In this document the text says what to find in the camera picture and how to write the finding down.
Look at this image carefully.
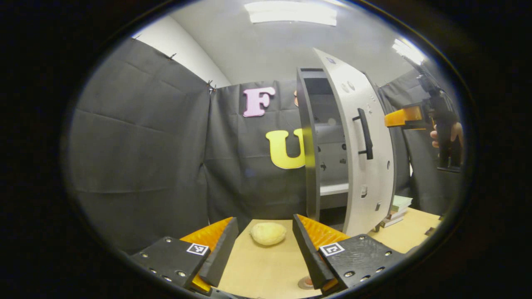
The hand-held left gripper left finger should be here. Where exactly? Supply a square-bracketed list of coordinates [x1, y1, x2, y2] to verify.
[130, 216, 240, 294]

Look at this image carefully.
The green notebook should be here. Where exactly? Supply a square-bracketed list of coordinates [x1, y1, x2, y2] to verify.
[391, 195, 413, 212]

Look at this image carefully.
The grey cabinet door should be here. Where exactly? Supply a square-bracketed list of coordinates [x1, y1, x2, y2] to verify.
[313, 48, 396, 238]

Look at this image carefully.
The white cabinet shelf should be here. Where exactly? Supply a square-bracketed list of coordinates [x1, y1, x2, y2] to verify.
[320, 183, 349, 197]

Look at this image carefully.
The narrow ceiling light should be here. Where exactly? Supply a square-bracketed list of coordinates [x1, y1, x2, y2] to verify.
[392, 38, 427, 65]

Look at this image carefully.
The large ceiling light panel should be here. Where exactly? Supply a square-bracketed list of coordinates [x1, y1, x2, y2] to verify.
[244, 1, 337, 27]

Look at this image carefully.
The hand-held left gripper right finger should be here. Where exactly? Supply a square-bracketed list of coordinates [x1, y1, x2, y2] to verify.
[292, 213, 406, 297]

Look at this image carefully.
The white book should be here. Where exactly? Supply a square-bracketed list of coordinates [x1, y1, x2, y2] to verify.
[380, 214, 406, 228]

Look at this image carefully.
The black backdrop cloth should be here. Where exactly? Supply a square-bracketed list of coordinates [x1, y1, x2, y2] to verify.
[69, 37, 462, 255]

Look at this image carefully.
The pale yellow potato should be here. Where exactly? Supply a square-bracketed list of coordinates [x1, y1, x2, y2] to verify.
[250, 222, 287, 247]

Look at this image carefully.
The grey cabinet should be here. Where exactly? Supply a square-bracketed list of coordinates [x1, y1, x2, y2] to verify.
[296, 67, 350, 225]

